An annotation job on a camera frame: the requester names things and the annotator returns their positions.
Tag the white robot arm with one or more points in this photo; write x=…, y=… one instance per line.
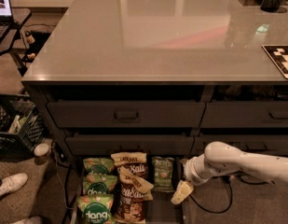
x=220, y=159

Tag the white paper cup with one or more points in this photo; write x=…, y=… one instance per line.
x=42, y=151

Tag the green dang bag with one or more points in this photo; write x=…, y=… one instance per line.
x=96, y=208
x=102, y=166
x=98, y=184

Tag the black plastic milk crate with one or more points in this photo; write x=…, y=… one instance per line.
x=21, y=126

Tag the brown sea salt bag back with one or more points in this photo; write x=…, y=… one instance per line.
x=135, y=162

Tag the dark grey drawer cabinet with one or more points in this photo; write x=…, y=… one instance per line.
x=155, y=50

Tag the middle left drawer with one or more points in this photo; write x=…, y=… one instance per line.
x=151, y=144

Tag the green jalapeno chip bag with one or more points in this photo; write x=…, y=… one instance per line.
x=163, y=168

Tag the green dang bag front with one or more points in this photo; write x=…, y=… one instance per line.
x=96, y=208

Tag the green dang bag back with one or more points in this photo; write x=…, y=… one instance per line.
x=102, y=166

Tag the black white fiducial marker board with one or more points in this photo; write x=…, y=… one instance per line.
x=278, y=54

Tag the brown sea salt bag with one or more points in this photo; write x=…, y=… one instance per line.
x=135, y=162
x=133, y=191

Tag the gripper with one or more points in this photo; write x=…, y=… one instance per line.
x=190, y=171

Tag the green dang bag middle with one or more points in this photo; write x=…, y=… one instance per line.
x=98, y=184

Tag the top left drawer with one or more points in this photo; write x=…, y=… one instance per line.
x=130, y=114

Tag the top right drawer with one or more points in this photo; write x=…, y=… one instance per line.
x=246, y=114

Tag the brown sea salt bag front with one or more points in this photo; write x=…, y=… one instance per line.
x=133, y=191

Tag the middle right drawer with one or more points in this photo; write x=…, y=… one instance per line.
x=264, y=144

